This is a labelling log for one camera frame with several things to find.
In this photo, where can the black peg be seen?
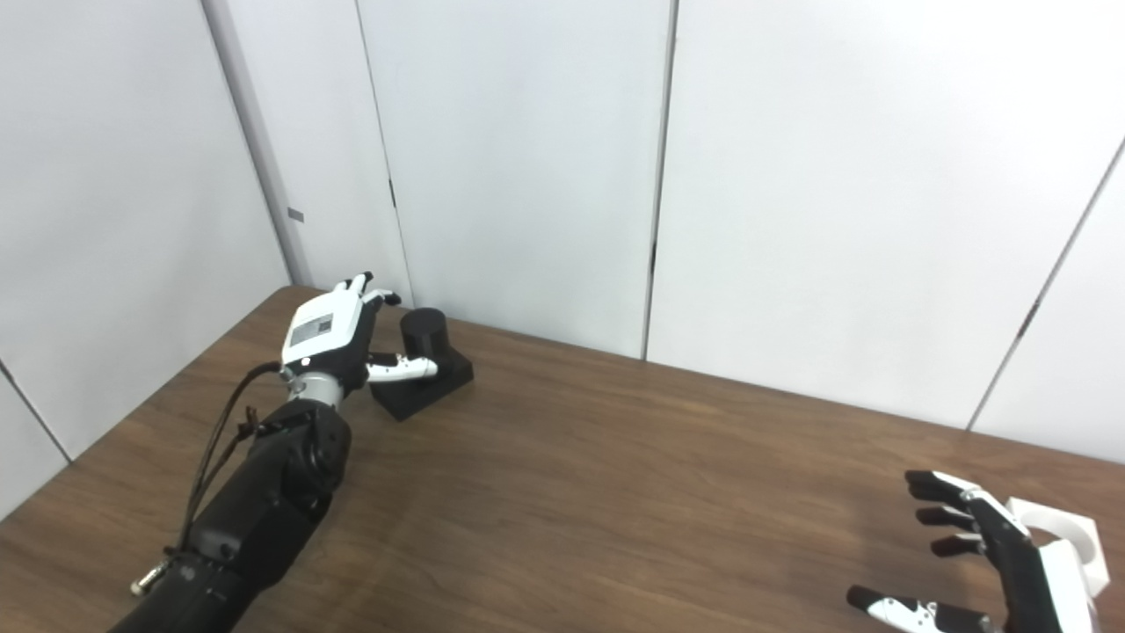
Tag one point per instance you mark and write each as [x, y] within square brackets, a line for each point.
[431, 334]

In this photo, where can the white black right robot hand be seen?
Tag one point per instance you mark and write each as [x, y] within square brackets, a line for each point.
[1024, 580]

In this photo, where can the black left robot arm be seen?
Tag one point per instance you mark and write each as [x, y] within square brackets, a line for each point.
[264, 501]

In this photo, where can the white square piece with hole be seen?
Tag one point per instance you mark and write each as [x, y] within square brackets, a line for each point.
[1077, 527]

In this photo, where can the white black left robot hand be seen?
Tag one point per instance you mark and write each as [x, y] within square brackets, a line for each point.
[330, 330]

